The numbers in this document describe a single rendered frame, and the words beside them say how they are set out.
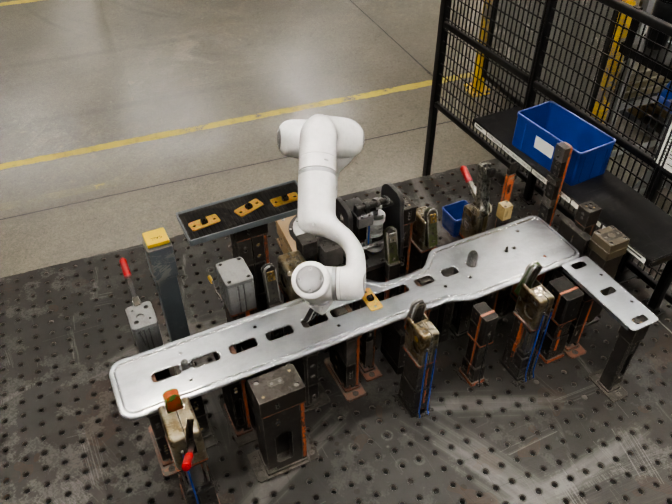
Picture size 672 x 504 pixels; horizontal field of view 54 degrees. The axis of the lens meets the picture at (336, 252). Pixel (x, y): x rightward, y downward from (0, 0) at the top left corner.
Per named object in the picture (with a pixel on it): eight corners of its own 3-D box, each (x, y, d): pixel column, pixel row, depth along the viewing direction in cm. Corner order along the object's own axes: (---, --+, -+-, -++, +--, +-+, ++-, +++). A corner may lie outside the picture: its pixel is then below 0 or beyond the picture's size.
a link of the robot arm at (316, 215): (367, 179, 157) (367, 304, 149) (301, 181, 159) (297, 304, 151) (364, 164, 149) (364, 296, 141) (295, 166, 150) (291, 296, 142)
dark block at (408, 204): (394, 308, 221) (402, 210, 193) (384, 295, 226) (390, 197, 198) (406, 303, 223) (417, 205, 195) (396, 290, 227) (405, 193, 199)
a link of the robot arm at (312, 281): (339, 269, 153) (300, 269, 154) (333, 259, 140) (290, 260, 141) (339, 305, 152) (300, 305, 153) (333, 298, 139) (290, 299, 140)
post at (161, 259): (173, 358, 205) (146, 254, 176) (167, 341, 210) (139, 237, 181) (196, 350, 208) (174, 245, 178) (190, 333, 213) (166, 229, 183)
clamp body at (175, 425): (190, 531, 164) (165, 453, 140) (174, 482, 174) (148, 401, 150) (230, 513, 168) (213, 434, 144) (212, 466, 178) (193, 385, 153)
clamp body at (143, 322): (153, 417, 189) (127, 335, 165) (144, 388, 197) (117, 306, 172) (186, 405, 192) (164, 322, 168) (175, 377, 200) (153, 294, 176)
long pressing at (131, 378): (125, 433, 152) (123, 430, 151) (105, 364, 167) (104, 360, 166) (585, 257, 197) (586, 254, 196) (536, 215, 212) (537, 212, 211)
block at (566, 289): (544, 368, 202) (565, 305, 184) (521, 343, 210) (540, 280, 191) (568, 357, 205) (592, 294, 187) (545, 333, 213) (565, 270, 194)
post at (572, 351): (571, 359, 205) (596, 295, 185) (548, 335, 212) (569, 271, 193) (587, 352, 207) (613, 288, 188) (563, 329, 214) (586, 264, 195)
